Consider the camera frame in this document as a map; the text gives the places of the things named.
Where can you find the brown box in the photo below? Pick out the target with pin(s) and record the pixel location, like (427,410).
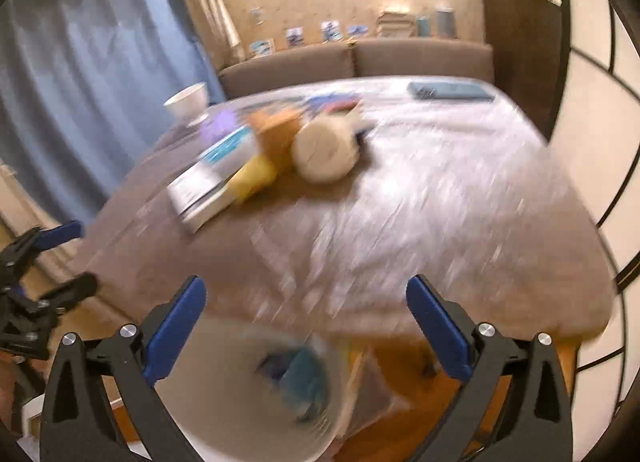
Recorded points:
(275,137)

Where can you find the dark blue packet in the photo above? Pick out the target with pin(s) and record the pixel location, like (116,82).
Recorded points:
(332,103)

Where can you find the blue white medicine box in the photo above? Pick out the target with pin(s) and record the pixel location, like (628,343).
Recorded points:
(210,182)

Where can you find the brown sofa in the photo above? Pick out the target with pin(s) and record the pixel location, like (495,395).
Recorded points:
(400,60)

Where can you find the grey blue canister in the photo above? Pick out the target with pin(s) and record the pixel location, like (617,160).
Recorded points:
(445,22)

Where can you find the white paper cup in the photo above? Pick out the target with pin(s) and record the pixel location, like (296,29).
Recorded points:
(327,150)

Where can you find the white round bin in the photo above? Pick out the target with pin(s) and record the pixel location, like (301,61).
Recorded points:
(225,392)

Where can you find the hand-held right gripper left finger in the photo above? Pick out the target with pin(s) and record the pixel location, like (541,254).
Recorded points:
(172,337)

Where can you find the dark teal flat case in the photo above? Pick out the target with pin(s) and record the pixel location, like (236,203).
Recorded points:
(450,91)

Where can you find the blue postcard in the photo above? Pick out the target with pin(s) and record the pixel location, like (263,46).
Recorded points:
(262,47)
(295,37)
(332,31)
(358,31)

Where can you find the small wall photo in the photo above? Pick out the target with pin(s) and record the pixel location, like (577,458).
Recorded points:
(257,16)

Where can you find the yellow packet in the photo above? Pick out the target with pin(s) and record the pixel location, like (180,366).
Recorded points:
(252,177)

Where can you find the beige curtain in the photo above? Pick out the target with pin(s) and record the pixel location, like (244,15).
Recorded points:
(215,17)

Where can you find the teal canister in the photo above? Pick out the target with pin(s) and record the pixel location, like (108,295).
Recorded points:
(424,27)

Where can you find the white panel sliding door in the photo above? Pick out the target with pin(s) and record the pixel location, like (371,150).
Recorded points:
(585,92)

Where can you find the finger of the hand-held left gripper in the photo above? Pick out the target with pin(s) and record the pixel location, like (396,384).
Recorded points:
(75,289)
(60,234)

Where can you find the dark brown wardrobe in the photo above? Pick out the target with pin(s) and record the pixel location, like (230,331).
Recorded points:
(520,52)

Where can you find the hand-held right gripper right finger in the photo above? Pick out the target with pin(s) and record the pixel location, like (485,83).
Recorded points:
(440,332)

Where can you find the table with plastic cover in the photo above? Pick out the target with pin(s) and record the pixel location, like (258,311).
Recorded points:
(425,192)

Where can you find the blue curtain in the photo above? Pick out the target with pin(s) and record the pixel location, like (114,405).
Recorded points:
(75,82)

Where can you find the stack of books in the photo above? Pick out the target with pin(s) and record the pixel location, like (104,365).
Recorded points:
(395,23)

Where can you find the white bowl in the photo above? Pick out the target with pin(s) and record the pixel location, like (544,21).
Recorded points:
(187,100)

